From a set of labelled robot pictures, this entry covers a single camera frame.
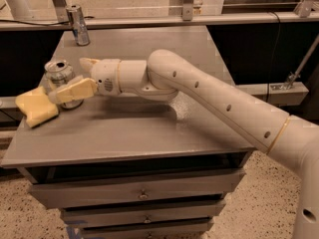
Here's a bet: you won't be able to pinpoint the yellow sponge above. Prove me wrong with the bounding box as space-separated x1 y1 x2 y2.
15 86 59 127

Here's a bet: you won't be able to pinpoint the grey drawer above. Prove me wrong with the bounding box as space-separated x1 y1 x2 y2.
62 199 225 228
81 218 213 239
30 168 245 208

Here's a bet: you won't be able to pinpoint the slim silver energy drink can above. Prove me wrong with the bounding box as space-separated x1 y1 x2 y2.
66 5 90 46

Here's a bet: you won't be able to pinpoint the metal railing bar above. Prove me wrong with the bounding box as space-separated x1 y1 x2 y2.
0 11 319 31

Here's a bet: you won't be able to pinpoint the bottom grey drawer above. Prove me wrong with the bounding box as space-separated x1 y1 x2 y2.
81 218 213 239

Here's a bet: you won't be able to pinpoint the white pipe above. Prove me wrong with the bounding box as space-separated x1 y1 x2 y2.
5 0 33 20

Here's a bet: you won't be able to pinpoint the middle grey drawer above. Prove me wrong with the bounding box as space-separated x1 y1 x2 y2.
62 199 225 228

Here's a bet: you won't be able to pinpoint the metal bracket post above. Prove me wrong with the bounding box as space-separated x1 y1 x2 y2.
181 0 193 21

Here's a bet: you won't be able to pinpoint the black cable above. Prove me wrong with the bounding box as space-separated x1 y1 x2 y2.
0 15 96 27

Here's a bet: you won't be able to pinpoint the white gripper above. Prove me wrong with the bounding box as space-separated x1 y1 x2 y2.
48 58 121 105

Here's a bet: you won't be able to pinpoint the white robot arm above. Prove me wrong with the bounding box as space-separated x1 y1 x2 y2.
49 50 319 239

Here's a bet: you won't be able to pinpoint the top grey drawer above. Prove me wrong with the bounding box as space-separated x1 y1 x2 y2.
30 168 245 208

